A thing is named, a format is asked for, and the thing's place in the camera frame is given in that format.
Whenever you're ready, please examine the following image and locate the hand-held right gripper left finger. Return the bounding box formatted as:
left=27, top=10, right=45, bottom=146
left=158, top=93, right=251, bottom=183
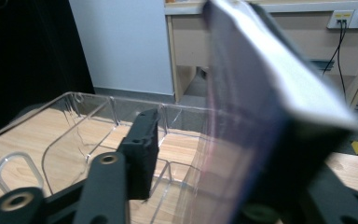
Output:
left=117, top=107, right=161, bottom=201

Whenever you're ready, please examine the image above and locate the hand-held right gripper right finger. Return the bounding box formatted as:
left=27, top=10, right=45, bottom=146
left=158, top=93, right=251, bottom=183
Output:
left=249, top=2, right=324, bottom=76

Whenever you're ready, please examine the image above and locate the purple cover book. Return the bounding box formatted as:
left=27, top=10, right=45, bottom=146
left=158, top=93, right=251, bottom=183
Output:
left=201, top=0, right=358, bottom=224

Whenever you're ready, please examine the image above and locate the clear acrylic file holder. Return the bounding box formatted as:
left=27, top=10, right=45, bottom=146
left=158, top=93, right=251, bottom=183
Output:
left=0, top=91, right=264, bottom=224

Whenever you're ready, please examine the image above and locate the beige wooden desk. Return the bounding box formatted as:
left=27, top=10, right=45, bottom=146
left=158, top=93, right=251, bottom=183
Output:
left=163, top=0, right=358, bottom=108

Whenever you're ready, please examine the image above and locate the light blue partition panel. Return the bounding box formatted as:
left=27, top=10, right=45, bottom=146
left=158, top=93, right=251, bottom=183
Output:
left=68, top=0, right=175, bottom=96

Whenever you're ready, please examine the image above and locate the black cabinet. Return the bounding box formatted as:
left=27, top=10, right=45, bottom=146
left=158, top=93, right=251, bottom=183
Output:
left=0, top=0, right=96, bottom=139

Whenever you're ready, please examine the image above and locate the black cable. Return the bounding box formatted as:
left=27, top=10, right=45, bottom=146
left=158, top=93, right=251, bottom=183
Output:
left=322, top=20, right=344, bottom=77
left=337, top=20, right=348, bottom=103

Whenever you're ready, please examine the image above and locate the white network wall socket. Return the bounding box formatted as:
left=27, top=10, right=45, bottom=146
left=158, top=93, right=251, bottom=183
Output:
left=326, top=8, right=355, bottom=30

